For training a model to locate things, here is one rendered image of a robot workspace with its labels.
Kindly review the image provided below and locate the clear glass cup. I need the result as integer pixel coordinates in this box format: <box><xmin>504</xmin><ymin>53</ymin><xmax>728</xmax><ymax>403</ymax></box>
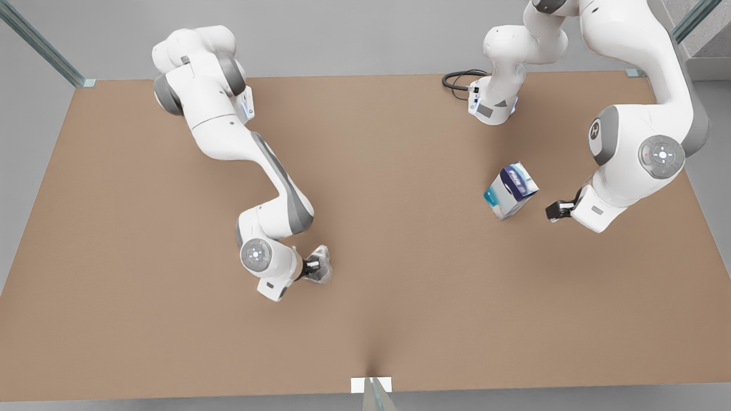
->
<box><xmin>307</xmin><ymin>245</ymin><xmax>334</xmax><ymax>285</ymax></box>

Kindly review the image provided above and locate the blue and white carton box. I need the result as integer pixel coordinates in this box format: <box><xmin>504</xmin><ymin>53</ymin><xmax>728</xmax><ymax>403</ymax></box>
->
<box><xmin>483</xmin><ymin>161</ymin><xmax>540</xmax><ymax>221</ymax></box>

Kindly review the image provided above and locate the silver frame post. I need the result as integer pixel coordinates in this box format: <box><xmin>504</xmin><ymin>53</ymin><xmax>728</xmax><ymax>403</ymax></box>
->
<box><xmin>626</xmin><ymin>0</ymin><xmax>724</xmax><ymax>78</ymax></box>
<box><xmin>350</xmin><ymin>376</ymin><xmax>399</xmax><ymax>411</ymax></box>
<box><xmin>0</xmin><ymin>0</ymin><xmax>97</xmax><ymax>88</ymax></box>

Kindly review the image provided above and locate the black cable loop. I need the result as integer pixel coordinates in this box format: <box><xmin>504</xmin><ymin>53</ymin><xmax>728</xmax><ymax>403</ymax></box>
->
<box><xmin>441</xmin><ymin>69</ymin><xmax>489</xmax><ymax>102</ymax></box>

